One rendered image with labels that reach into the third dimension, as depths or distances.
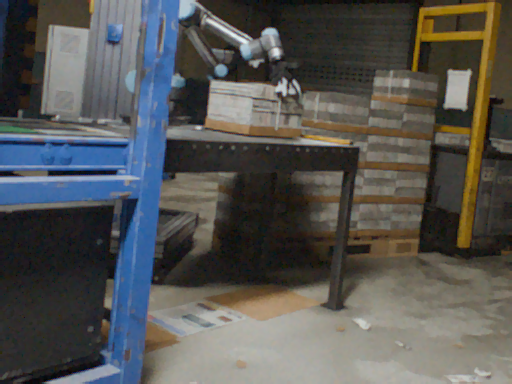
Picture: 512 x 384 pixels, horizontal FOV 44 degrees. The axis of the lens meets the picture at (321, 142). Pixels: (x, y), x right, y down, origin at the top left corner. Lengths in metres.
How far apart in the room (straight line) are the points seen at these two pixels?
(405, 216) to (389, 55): 7.18
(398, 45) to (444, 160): 6.55
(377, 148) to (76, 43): 1.97
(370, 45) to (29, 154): 10.14
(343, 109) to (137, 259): 2.34
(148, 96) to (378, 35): 9.92
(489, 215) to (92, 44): 3.03
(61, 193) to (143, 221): 0.28
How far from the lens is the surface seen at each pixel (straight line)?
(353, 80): 11.80
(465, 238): 4.69
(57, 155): 1.92
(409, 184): 4.45
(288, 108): 3.04
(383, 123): 4.23
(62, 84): 3.60
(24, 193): 1.72
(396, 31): 11.45
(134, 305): 1.99
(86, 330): 2.04
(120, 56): 3.55
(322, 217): 4.03
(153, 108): 1.89
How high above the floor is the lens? 0.96
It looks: 3 degrees down
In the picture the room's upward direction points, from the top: 7 degrees clockwise
